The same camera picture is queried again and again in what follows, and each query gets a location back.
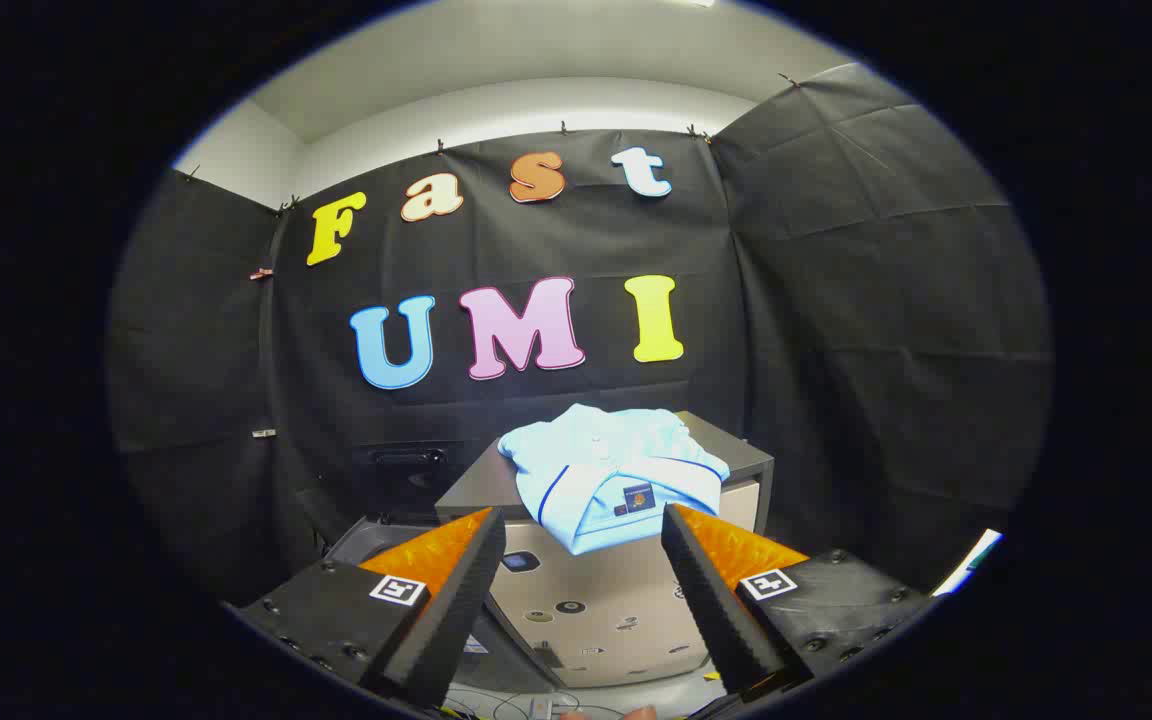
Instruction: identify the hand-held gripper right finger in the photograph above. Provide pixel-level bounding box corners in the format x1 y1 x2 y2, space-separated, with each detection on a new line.
661 502 939 703

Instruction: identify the grey cabinet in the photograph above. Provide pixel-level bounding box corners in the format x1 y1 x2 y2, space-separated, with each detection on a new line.
434 410 775 691

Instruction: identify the light blue collared shirt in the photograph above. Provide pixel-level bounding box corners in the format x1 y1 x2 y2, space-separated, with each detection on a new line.
496 403 732 557

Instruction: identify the white paper sheet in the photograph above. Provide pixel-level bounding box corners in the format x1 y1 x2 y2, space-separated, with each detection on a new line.
931 528 1004 598

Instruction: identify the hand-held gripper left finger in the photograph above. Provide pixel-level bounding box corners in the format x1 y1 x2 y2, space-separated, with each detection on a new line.
224 506 508 709

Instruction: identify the grey washing machine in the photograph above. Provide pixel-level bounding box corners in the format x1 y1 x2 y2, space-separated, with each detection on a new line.
324 512 562 696

